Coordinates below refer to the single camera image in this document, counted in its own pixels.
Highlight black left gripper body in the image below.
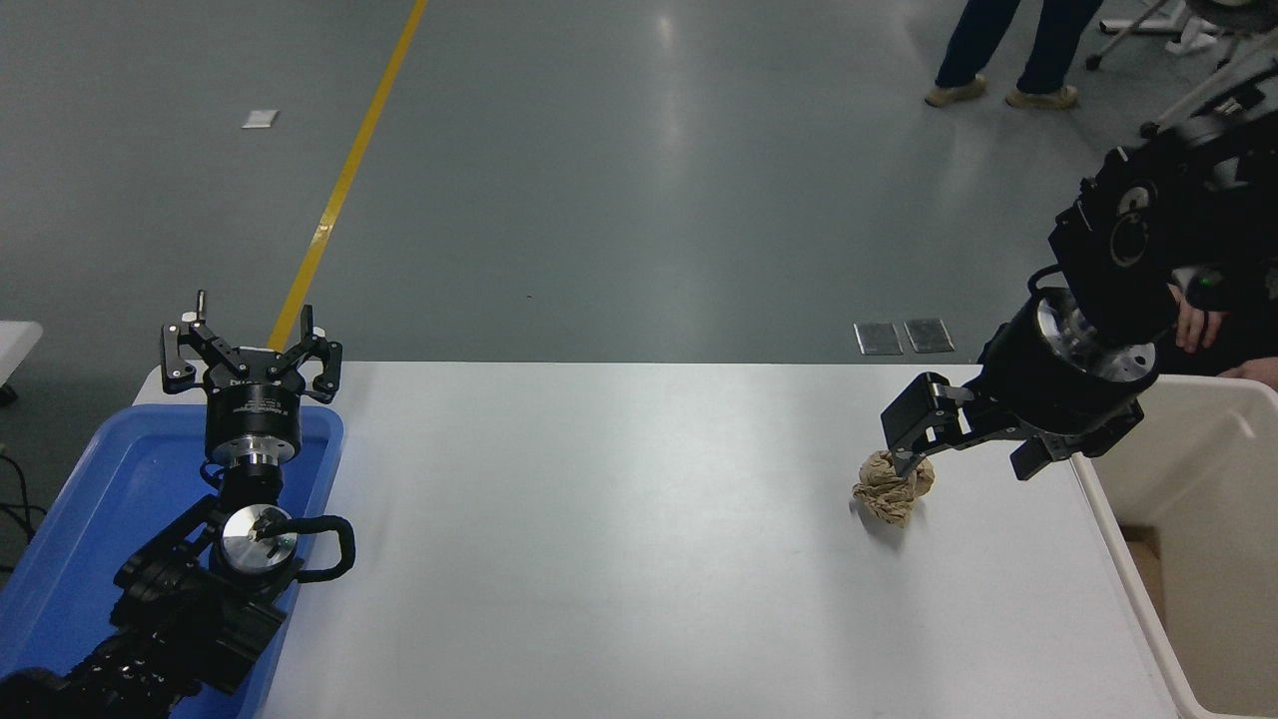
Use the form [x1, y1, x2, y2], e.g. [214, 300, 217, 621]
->
[205, 371, 305, 462]

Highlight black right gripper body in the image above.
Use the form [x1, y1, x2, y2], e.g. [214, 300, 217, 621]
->
[983, 298, 1159, 458]

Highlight black handheld controller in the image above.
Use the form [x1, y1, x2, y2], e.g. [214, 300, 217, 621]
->
[1183, 265, 1234, 313]

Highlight person's hand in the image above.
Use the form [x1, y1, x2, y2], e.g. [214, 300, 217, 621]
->
[1220, 358, 1278, 392]
[1173, 300, 1231, 353]

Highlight crumpled tan paper ball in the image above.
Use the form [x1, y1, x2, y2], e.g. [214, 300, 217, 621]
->
[851, 448, 938, 528]

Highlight blue plastic tray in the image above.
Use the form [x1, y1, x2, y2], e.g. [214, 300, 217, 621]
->
[0, 404, 345, 719]

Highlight large pale bin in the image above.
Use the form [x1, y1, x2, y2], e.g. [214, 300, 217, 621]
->
[1070, 374, 1278, 719]

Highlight white side table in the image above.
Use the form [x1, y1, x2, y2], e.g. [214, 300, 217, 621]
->
[0, 322, 44, 390]

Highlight person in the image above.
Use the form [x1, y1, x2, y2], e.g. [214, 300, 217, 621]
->
[1163, 255, 1278, 392]
[924, 0, 1104, 111]

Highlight black floor cables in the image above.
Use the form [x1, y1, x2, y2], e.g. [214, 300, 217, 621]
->
[0, 449, 47, 575]

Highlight white wheeled chair frame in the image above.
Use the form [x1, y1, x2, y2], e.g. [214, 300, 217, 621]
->
[1086, 0, 1278, 139]

